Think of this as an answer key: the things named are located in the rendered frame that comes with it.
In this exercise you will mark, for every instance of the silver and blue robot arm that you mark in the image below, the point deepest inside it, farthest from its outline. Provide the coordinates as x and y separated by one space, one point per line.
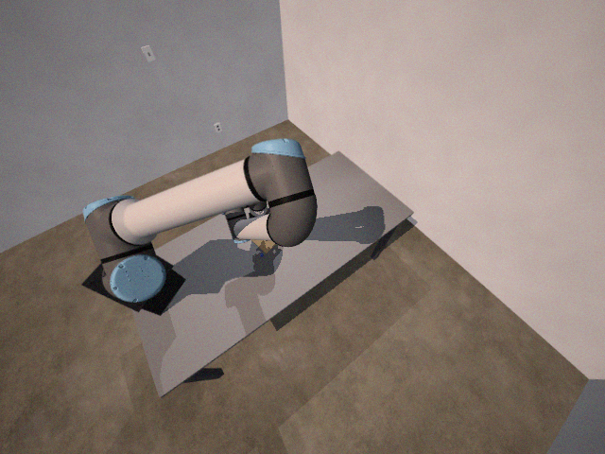
276 172

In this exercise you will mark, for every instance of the tan flat mat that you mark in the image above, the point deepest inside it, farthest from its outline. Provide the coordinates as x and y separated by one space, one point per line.
265 245

